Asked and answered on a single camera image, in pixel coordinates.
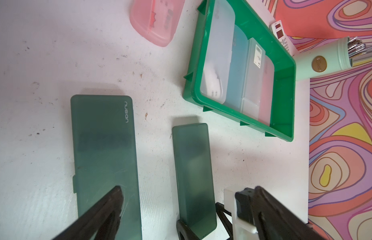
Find light blue pencil case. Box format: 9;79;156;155
224;25;249;112

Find clear frosted pencil case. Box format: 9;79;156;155
200;1;235;104

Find pens in cup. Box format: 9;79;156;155
347;37;372;67

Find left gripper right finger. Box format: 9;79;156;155
251;186;323;240

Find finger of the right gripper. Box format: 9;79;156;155
176;220;200;240
215;203;234;240

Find green plastic storage tray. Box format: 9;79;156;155
183;1;296;142

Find pink pencil case front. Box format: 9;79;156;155
259;56;275;126

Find pink pencil case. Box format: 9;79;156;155
259;56;275;126
130;0;185;47

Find clear box with barcode label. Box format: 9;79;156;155
241;38;266;120

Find dark green pencil case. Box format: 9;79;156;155
172;123;217;239
71;95;142;240

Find mint green pen cup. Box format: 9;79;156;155
293;37;352;81

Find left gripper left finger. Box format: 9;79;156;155
54;186;124;240

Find white calculator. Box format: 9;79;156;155
270;21;298;57

